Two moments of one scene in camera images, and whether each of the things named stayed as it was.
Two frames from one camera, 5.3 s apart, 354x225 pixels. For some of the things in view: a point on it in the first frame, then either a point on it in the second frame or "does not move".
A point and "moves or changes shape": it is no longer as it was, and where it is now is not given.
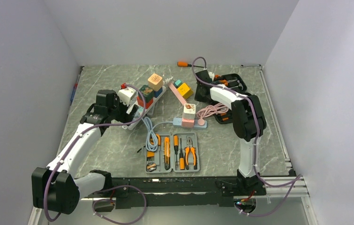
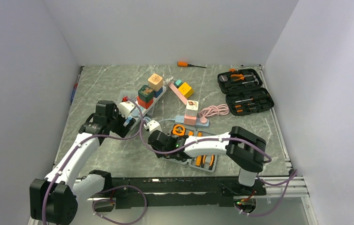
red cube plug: [147, 104] does not move
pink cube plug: [187, 123] moves or changes shape
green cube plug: [147, 92] does not move
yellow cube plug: [184, 90] does not move
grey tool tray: [177, 152] moves or changes shape
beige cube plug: [155, 82] does not move
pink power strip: [176, 91] does not move
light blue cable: [152, 142] moves or changes shape
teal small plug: [177, 83] does not move
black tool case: [235, 82] moves or changes shape
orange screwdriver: [180, 63] does not move
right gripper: [198, 98] -> [160, 154]
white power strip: [135, 111] does not move
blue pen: [74, 89] does not move
